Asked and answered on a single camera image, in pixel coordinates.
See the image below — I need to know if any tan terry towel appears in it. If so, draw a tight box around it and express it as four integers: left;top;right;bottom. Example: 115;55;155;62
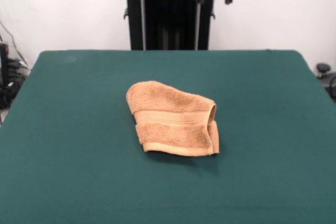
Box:
125;80;220;156

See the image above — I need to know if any black chair caster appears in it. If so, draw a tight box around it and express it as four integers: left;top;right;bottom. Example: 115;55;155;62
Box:
316;63;332;79

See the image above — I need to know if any black chair base leg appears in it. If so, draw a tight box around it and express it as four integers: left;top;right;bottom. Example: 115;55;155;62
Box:
322;73;336;101

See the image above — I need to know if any black power strip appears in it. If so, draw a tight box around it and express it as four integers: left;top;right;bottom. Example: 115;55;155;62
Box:
6;59;29;96

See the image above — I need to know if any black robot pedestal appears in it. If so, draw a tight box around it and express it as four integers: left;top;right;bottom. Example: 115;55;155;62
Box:
114;0;226;51

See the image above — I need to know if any grey cable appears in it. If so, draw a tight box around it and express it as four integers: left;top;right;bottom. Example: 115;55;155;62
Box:
0;20;28;67

